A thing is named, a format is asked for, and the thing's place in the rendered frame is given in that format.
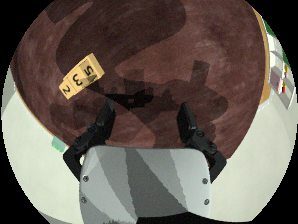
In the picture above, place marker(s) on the yellow number cube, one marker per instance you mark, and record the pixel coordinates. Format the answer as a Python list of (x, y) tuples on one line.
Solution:
[(82, 76), (67, 88)]

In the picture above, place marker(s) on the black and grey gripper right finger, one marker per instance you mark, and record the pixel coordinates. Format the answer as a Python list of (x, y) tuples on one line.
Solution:
[(195, 138)]

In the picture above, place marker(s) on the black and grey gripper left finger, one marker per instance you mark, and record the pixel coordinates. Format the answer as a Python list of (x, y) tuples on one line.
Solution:
[(96, 134)]

